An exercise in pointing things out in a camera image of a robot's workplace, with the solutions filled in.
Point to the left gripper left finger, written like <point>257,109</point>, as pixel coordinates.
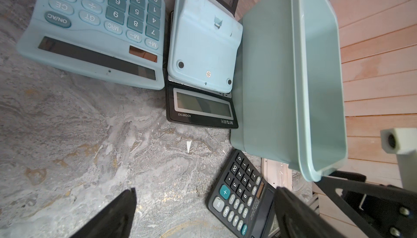
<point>114,221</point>

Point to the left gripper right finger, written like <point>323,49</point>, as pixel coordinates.
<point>297,220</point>

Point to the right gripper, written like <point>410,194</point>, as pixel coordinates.
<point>379,211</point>

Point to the mint green storage box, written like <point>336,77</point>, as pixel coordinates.
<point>288,87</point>

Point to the upturned pink calculator right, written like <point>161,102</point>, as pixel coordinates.
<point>277,174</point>

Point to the large black desk calculator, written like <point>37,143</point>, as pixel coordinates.
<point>198,107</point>

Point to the blue calculator under pink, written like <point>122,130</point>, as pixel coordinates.
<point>120,41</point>

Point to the upturned light blue calculator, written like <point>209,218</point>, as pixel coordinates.
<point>204,40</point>

